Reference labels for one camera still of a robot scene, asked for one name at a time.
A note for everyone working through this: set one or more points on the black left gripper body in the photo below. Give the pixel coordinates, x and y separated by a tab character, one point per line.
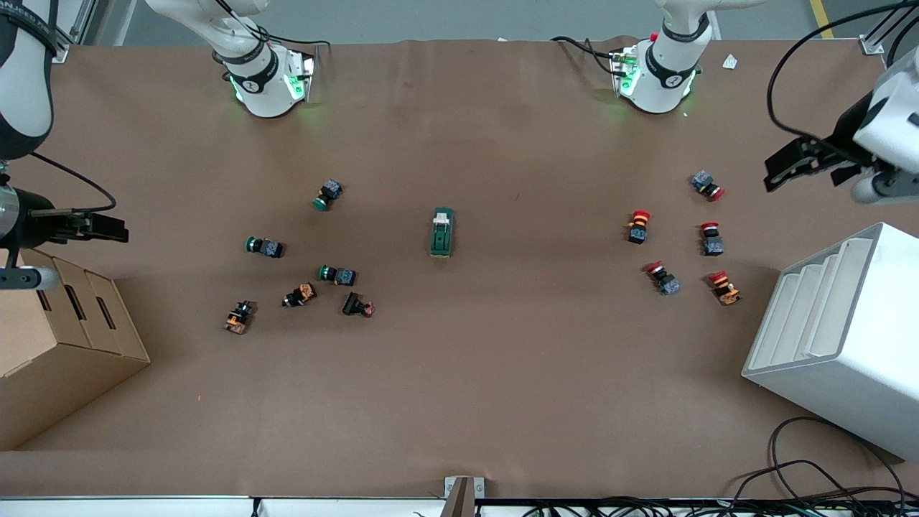
846	135

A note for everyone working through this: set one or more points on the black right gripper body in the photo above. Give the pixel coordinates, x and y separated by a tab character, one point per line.
34	216

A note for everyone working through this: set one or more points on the green load switch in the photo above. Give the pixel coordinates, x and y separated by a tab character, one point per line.
441	233

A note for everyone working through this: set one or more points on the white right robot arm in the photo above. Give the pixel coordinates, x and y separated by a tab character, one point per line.
264	87

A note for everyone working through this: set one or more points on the red emergency button blue block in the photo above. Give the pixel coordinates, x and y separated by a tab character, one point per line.
663	278
706	184
712	240

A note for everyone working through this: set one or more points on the white paper scrap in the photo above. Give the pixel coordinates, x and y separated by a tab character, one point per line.
730	62

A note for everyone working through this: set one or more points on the brown cardboard box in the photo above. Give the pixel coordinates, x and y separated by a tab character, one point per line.
50	345

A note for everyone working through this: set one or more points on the red emergency button orange block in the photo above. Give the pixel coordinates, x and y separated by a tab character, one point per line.
638	227
725	288

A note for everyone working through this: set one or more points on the white stepped plastic rack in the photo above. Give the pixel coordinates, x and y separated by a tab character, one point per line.
854	337

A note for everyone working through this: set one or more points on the aluminium frame post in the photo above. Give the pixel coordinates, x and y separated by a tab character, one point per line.
72	29
879	32

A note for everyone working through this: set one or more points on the black orange button switch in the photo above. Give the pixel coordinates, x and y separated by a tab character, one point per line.
239	317
300	295

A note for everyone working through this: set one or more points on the green push button switch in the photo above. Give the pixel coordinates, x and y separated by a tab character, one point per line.
266	247
329	194
339	275

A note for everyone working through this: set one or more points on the black switch with red lamp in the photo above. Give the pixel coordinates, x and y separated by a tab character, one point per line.
357	305

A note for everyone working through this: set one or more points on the metal table edge bracket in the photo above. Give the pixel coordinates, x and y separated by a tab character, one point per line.
463	492

